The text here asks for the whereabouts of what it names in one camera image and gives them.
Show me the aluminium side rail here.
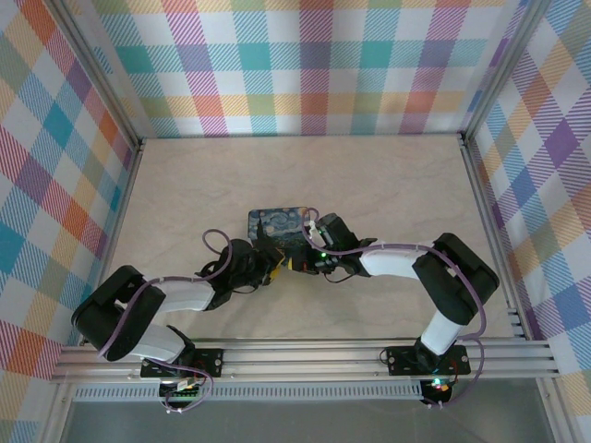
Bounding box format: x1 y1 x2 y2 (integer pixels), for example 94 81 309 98
459 132 530 341

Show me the aluminium frame post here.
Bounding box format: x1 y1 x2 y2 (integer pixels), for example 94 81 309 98
54 0 147 145
460 0 545 140

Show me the green left controller board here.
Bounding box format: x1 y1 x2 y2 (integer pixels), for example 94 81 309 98
159 377 205 403

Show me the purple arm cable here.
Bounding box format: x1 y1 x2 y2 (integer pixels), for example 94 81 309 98
301 207 487 410
97 229 233 362

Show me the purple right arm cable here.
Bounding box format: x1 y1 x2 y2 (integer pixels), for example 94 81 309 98
301 207 487 410

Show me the right controller board with lights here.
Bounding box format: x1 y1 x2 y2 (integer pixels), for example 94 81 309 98
422 376 456 403

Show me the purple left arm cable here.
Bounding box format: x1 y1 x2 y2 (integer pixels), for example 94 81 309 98
97 229 233 362

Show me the starry night print tray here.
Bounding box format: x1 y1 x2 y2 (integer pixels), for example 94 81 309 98
247 205 320 273

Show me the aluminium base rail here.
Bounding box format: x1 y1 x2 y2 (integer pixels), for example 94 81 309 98
48 338 561 385

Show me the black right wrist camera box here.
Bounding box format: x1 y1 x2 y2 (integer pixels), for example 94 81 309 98
317 212 360 253

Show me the grey slotted cable duct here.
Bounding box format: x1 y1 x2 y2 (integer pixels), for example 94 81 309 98
72 384 425 402

